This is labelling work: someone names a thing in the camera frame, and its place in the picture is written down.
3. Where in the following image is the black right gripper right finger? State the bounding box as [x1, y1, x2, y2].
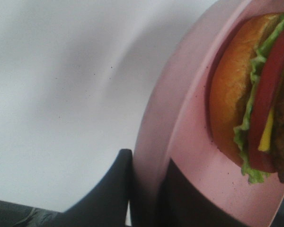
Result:
[157, 160, 245, 227]

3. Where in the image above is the pink round plate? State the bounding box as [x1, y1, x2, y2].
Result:
[131, 0, 284, 227]

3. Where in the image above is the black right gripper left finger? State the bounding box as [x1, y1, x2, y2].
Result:
[54, 149, 132, 227]

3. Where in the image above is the toy burger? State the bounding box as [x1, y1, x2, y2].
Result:
[209, 12, 284, 183]

